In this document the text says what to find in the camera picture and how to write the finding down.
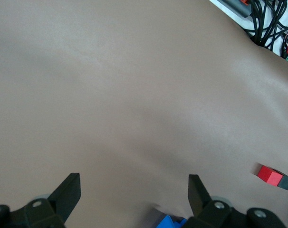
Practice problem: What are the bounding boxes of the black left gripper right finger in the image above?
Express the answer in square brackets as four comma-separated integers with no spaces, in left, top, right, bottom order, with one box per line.
[182,174,285,228]

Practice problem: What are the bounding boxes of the black cable bundle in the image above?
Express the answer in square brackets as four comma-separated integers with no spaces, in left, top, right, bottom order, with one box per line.
[249,0,288,58]

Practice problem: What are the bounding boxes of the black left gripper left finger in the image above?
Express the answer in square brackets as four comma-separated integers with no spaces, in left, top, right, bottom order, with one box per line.
[0,172,81,228]

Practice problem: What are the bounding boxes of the grey metal bar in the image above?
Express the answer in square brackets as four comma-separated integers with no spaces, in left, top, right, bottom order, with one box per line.
[219,0,252,19]

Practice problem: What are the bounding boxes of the red cube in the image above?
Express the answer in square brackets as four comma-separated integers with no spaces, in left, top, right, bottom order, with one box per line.
[257,165,284,186]

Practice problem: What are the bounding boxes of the black cube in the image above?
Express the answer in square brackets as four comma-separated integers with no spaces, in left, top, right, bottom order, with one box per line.
[278,170,288,191]

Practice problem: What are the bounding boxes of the blue plastic storage bin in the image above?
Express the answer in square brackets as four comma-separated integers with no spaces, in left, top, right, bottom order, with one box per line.
[155,214,188,228]

